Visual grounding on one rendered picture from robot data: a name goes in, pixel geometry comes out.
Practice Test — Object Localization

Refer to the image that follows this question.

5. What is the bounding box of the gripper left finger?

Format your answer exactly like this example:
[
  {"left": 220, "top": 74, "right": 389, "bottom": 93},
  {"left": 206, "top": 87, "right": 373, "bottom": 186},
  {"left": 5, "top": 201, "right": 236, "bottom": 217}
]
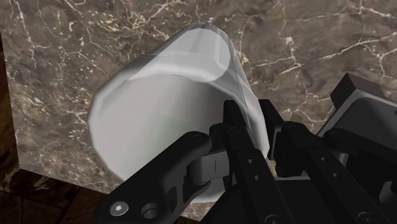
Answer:
[{"left": 94, "top": 99, "right": 295, "bottom": 224}]

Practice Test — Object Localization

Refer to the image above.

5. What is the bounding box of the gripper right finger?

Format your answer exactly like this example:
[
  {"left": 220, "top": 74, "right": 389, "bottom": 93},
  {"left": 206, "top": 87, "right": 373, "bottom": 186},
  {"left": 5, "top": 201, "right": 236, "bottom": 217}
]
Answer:
[{"left": 258, "top": 99, "right": 397, "bottom": 224}]

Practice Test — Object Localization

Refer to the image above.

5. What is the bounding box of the translucent white cup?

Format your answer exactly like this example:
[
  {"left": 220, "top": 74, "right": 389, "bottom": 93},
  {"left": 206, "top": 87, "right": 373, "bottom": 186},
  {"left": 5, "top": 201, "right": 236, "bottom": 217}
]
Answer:
[{"left": 87, "top": 23, "right": 270, "bottom": 204}]

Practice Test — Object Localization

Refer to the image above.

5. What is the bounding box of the grey box with dark top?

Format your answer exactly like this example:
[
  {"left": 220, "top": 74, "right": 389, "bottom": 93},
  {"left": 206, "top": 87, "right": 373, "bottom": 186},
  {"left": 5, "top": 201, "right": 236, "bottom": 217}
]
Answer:
[{"left": 317, "top": 73, "right": 397, "bottom": 146}]

